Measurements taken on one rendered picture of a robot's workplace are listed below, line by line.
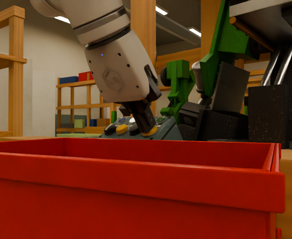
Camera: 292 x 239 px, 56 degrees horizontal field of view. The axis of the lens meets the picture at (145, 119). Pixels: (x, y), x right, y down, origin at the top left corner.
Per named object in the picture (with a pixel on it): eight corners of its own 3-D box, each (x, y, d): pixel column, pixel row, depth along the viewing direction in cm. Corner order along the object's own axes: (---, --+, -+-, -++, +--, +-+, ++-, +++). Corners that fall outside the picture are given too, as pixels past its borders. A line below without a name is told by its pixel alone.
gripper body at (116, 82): (68, 46, 43) (99, 107, 48) (112, 32, 37) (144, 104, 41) (98, 29, 48) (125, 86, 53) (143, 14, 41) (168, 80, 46)
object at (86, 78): (124, 168, 593) (124, 63, 597) (53, 159, 741) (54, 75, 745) (139, 165, 637) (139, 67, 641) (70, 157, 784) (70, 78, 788)
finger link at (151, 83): (125, 56, 42) (116, 80, 46) (164, 86, 41) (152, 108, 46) (129, 53, 43) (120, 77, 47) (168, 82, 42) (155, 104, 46)
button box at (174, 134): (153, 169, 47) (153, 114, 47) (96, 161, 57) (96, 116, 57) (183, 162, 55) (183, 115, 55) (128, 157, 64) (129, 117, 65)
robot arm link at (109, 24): (61, 34, 42) (70, 52, 43) (98, 19, 36) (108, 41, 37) (96, 16, 47) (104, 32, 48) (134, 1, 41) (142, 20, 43)
